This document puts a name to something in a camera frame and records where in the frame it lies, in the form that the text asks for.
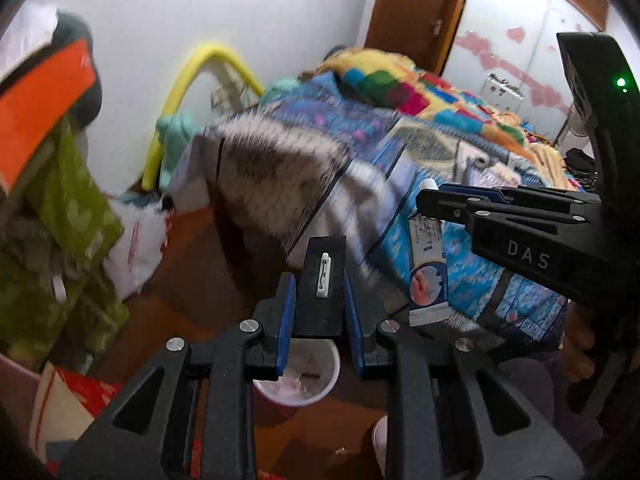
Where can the bed with colourful blankets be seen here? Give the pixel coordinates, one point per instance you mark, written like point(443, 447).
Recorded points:
point(300, 160)

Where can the white box appliance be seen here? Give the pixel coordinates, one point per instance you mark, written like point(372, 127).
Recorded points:
point(502, 91)

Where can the brown wooden door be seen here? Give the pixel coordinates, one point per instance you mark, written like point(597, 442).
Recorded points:
point(415, 10)

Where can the pink box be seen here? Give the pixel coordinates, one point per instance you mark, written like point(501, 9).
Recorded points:
point(17, 395)

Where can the white plastic bag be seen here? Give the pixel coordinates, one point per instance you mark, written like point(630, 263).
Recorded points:
point(140, 245)

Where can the colourful patch blanket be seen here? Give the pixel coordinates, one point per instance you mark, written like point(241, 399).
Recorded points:
point(395, 85)

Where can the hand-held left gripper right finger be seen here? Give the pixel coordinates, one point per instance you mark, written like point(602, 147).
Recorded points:
point(353, 322)

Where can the teal cloth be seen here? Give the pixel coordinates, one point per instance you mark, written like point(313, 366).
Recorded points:
point(176, 137)

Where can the frosted sliding wardrobe door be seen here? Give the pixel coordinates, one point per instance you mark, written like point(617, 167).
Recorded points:
point(570, 22)
point(500, 20)

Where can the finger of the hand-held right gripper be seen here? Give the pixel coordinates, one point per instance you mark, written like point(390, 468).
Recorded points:
point(530, 217)
point(475, 190)

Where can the pale pink object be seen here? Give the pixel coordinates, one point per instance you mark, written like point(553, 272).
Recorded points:
point(380, 437)

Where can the white printed ointment tube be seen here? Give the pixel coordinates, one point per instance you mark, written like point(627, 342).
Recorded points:
point(426, 265)

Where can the green patterned bag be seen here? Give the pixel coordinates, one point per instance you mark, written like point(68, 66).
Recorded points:
point(60, 240)

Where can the white cloth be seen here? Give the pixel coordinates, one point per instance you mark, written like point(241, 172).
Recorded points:
point(25, 35)

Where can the black striped clothing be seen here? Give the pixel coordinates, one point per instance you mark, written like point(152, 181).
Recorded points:
point(580, 167)

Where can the yellow foam bed rail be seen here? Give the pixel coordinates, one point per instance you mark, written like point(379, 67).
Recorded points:
point(200, 60)

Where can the small black box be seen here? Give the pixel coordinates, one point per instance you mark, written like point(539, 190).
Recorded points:
point(312, 317)

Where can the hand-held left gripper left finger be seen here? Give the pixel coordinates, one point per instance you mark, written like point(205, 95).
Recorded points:
point(286, 312)

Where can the standing electric fan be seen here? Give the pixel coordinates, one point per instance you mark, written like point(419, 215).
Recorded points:
point(579, 122)

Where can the person's right hand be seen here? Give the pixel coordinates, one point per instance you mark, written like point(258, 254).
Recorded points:
point(581, 345)

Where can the red and white bag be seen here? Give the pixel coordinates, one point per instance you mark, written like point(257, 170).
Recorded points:
point(70, 405)

